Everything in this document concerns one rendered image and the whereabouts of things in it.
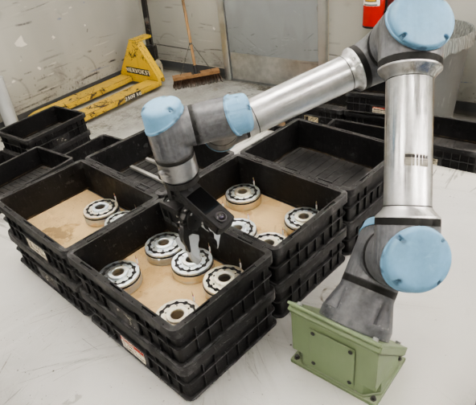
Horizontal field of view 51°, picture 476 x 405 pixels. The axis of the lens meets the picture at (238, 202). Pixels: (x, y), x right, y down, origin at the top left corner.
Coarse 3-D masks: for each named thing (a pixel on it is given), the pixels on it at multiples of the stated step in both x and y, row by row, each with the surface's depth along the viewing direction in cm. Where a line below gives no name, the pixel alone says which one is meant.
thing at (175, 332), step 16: (144, 208) 131; (96, 240) 122; (240, 240) 115; (272, 256) 111; (96, 272) 110; (256, 272) 107; (112, 288) 105; (224, 288) 102; (240, 288) 105; (128, 304) 102; (208, 304) 99; (160, 320) 96; (192, 320) 96; (176, 336) 94
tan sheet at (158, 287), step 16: (128, 256) 130; (144, 256) 130; (144, 272) 124; (160, 272) 124; (144, 288) 119; (160, 288) 119; (176, 288) 118; (192, 288) 118; (144, 304) 115; (160, 304) 114
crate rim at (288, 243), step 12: (240, 156) 150; (216, 168) 145; (276, 168) 141; (312, 180) 134; (336, 192) 129; (336, 204) 124; (324, 216) 121; (228, 228) 119; (300, 228) 117; (312, 228) 119; (252, 240) 114; (288, 240) 113; (300, 240) 116; (276, 252) 111
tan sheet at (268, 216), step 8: (224, 200) 148; (264, 200) 146; (272, 200) 146; (256, 208) 143; (264, 208) 143; (272, 208) 142; (280, 208) 142; (288, 208) 142; (240, 216) 141; (256, 216) 140; (264, 216) 139; (272, 216) 139; (280, 216) 139; (256, 224) 137; (264, 224) 136; (272, 224) 136; (280, 224) 136; (264, 232) 133; (280, 232) 132
